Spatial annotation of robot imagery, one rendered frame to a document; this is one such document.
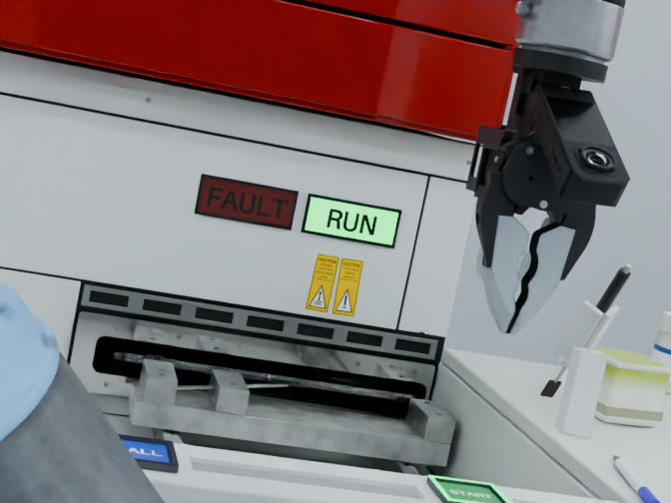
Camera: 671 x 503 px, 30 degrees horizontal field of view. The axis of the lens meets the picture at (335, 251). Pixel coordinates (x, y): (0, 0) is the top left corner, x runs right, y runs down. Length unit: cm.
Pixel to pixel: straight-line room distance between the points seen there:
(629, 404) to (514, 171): 49
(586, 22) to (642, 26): 233
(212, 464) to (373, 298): 62
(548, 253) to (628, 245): 235
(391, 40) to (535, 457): 51
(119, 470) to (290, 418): 89
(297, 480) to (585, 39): 39
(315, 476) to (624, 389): 48
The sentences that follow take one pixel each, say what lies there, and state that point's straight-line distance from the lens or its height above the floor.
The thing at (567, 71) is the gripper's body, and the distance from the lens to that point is 93.
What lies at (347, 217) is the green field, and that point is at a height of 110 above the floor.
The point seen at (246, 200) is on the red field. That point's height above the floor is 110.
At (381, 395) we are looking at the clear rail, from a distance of 155.
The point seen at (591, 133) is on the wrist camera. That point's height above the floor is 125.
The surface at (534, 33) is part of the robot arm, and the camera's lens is 94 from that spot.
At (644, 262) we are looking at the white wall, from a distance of 333.
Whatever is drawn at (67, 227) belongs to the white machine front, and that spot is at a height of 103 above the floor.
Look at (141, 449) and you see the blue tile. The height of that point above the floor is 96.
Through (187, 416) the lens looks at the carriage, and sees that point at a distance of 139.
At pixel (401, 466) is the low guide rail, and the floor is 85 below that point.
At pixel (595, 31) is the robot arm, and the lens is 94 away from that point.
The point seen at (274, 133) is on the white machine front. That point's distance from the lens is 149.
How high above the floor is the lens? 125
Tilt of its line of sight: 7 degrees down
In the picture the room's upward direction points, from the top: 11 degrees clockwise
